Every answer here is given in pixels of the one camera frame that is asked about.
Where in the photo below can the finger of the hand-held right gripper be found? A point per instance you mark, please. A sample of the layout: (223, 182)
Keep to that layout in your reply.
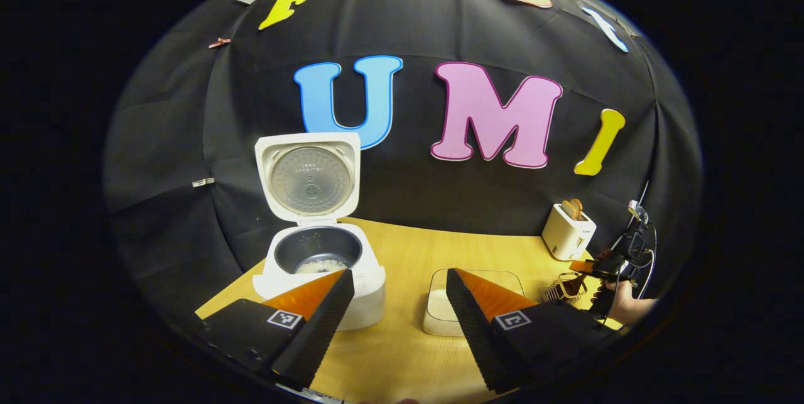
(584, 266)

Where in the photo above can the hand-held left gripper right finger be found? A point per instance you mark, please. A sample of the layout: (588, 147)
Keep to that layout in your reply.
(477, 335)

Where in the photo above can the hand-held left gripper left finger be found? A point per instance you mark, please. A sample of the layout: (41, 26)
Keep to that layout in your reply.
(320, 328)

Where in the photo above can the white rice heap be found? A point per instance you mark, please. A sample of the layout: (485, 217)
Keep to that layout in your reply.
(440, 306)

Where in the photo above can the white rice grains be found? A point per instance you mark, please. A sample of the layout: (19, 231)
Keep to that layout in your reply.
(323, 266)

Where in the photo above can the white rice cooker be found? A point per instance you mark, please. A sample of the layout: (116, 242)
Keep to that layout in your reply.
(308, 184)

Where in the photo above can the white toaster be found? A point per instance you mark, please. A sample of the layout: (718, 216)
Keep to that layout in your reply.
(565, 240)

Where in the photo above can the clear plastic container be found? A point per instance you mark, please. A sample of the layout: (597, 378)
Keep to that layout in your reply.
(440, 325)

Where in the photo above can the toasted bread slice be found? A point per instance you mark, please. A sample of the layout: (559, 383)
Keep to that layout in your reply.
(577, 207)
(566, 210)

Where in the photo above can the black backdrop cloth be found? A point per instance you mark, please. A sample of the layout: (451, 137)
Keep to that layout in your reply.
(408, 203)

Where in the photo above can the small silver clip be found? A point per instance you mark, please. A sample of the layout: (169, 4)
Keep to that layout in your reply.
(203, 182)

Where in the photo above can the small copper clip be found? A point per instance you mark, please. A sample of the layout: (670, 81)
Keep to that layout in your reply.
(220, 43)

